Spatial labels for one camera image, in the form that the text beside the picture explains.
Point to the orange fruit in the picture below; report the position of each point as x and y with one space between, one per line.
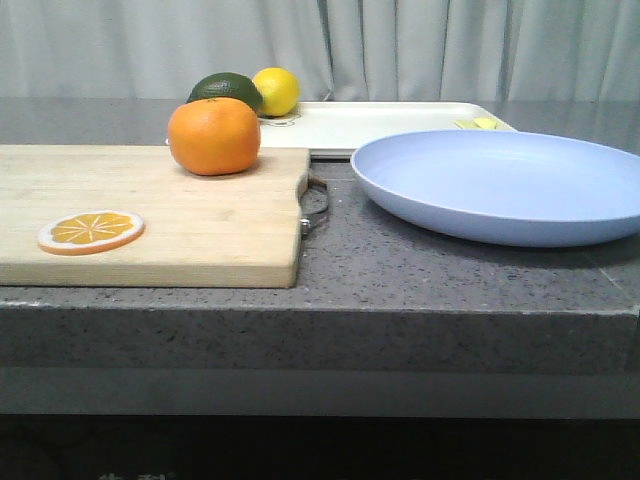
216 136

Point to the light blue plate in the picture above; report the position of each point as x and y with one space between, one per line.
504 187

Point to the white rectangular tray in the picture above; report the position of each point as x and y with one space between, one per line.
334 130

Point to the yellow lemon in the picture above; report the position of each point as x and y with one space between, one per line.
280 91

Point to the dark green avocado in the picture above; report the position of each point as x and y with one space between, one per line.
228 85

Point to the grey curtain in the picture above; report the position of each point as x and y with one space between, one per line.
339 50

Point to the yellow-green vegetable strips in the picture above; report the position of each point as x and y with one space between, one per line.
481 123

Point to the orange slice coaster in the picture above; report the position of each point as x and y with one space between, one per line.
90 232

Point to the wooden cutting board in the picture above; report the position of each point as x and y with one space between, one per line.
239 230

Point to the metal cutting board handle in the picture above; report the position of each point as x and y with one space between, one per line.
315 204

